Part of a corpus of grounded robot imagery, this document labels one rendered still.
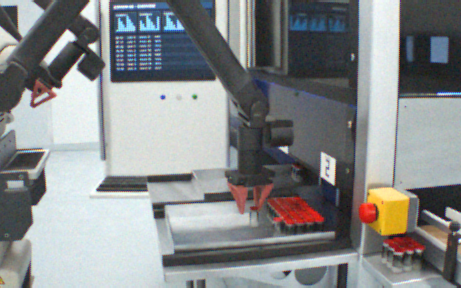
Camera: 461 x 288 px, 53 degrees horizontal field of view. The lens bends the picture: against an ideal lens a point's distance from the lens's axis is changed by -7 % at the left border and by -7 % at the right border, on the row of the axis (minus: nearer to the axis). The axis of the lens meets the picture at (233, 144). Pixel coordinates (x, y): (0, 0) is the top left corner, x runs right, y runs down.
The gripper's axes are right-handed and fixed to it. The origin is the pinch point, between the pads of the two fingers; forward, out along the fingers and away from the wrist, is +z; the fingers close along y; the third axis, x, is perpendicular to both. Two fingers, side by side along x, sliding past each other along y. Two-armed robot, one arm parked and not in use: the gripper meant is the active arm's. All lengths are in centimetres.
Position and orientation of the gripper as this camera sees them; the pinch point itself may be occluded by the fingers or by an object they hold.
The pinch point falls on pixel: (249, 209)
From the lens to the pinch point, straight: 117.2
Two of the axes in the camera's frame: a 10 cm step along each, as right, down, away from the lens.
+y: 9.0, -1.0, 4.4
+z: 0.0, 9.8, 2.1
